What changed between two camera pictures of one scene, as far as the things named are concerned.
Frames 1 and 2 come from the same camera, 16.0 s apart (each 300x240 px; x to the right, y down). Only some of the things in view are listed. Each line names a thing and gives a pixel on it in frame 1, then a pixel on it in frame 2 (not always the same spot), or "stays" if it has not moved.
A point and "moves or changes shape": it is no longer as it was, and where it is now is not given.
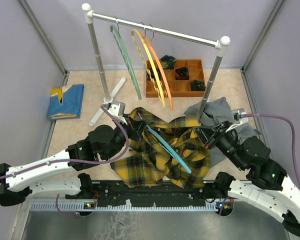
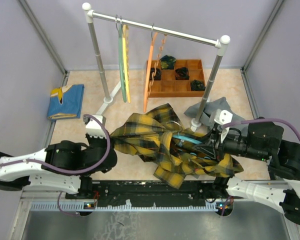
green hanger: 126,52 -> 121,60
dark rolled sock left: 152,74 stays
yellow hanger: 142,42 -> 125,62
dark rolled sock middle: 182,73 stays
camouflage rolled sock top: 168,62 stays
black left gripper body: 132,132 -> 95,142
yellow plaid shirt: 148,164 moves or changes shape
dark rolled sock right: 197,85 stays
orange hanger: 150,40 -> 151,73
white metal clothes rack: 221,44 stays
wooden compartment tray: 179,79 stays
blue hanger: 167,146 -> 182,138
